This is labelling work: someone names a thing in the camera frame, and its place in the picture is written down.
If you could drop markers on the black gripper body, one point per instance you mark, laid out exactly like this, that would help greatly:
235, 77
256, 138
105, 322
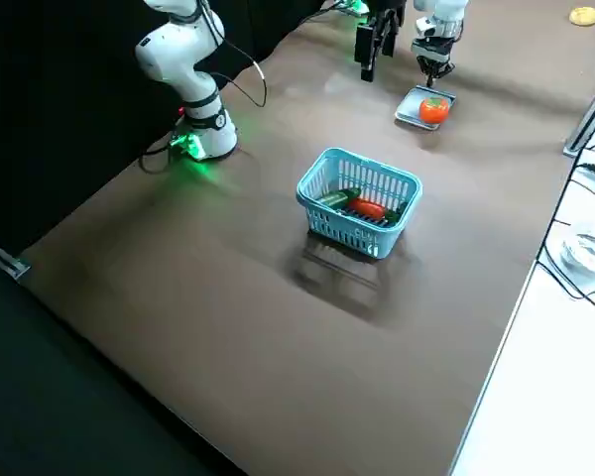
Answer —
432, 49
387, 11

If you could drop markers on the red tomato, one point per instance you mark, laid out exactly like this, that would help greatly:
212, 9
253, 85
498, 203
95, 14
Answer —
434, 111

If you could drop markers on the silver digital kitchen scale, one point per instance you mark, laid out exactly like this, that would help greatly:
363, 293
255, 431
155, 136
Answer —
406, 111

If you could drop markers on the light blue plastic basket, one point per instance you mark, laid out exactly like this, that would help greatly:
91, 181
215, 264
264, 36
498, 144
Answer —
347, 233

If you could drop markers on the round yellow bread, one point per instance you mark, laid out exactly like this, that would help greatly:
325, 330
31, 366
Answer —
583, 16

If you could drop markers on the green cucumber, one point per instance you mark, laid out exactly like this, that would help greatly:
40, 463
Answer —
339, 198

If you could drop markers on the orange carrot with leaves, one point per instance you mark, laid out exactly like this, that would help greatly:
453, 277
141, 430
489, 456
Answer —
367, 207

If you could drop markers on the aluminium profile bar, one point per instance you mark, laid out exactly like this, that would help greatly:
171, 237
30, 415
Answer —
10, 260

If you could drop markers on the aluminium profile post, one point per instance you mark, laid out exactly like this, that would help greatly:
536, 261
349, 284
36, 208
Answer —
587, 116

